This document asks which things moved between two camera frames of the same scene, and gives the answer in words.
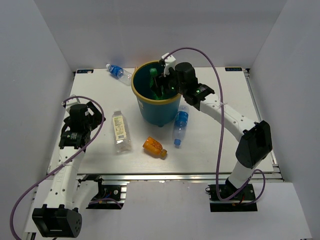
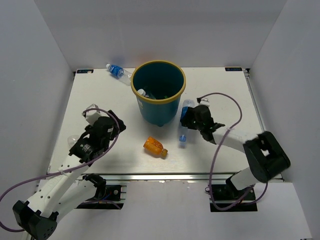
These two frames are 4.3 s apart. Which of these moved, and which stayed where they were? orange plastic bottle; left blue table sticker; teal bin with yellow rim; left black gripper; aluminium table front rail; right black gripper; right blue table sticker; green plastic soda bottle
Moved: green plastic soda bottle; left black gripper; right black gripper
Stayed: right blue table sticker; teal bin with yellow rim; left blue table sticker; aluminium table front rail; orange plastic bottle
